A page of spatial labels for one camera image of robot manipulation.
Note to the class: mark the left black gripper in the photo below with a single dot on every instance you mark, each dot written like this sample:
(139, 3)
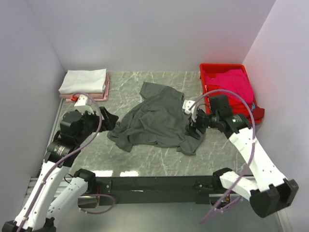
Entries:
(110, 121)

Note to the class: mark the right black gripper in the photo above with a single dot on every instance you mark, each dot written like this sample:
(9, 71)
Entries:
(190, 131)

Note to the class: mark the dark grey t-shirt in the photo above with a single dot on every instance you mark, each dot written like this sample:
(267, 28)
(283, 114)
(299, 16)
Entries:
(159, 121)

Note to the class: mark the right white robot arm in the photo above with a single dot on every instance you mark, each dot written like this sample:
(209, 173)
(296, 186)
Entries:
(270, 191)

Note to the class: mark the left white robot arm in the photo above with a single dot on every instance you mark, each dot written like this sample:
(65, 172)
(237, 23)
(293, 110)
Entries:
(43, 209)

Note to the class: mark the folded pink t-shirt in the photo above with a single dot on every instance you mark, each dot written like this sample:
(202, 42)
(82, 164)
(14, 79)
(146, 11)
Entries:
(99, 97)

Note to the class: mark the folded white t-shirt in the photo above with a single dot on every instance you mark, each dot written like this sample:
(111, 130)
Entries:
(83, 81)

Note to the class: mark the red t-shirt in bin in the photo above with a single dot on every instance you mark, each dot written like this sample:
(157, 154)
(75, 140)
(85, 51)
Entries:
(237, 106)

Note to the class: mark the magenta t-shirt in bin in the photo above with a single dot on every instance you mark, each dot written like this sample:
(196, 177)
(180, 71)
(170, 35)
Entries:
(235, 81)

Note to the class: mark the red plastic bin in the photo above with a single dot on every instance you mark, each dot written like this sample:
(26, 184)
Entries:
(213, 69)

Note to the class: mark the black base crossbar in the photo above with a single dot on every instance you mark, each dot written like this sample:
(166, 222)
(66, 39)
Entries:
(161, 189)

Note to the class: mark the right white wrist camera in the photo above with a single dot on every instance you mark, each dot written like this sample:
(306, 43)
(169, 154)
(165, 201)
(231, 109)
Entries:
(189, 108)

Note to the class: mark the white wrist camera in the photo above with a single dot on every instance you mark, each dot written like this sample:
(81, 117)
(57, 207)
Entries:
(189, 108)
(82, 104)

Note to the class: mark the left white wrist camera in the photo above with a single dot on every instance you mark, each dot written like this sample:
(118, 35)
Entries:
(82, 104)

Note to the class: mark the aluminium frame rail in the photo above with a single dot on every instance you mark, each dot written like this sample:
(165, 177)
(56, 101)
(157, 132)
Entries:
(268, 192)

